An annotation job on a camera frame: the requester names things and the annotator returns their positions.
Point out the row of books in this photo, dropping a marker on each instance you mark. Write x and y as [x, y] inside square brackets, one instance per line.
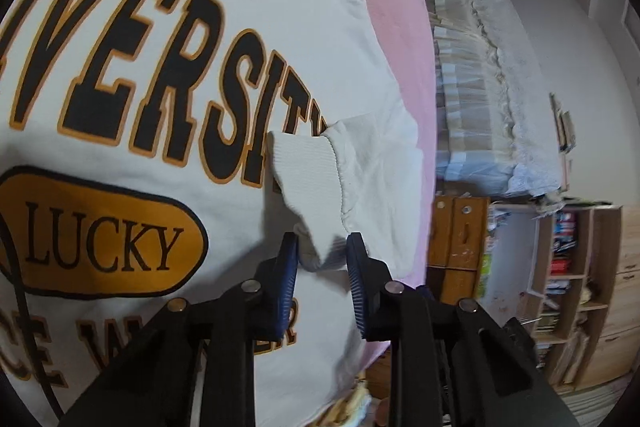
[562, 232]

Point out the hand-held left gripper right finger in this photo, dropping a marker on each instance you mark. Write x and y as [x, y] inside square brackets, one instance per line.
[356, 278]

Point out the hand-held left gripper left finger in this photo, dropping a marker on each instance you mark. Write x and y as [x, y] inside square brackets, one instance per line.
[287, 278]

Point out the light wooden bookshelf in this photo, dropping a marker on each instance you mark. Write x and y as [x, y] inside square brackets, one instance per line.
[600, 257]

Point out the small wooden cabinet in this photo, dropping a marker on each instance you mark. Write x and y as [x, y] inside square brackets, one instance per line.
[450, 232]

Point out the stack of papers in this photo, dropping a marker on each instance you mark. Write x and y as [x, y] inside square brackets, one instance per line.
[492, 252]

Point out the pink bed blanket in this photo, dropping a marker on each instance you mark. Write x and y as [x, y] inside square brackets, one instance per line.
[390, 7]

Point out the yellow patterned cloth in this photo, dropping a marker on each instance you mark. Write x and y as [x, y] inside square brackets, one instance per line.
[350, 407]

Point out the cream lace-covered furniture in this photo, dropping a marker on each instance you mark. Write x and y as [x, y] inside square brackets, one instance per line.
[480, 82]

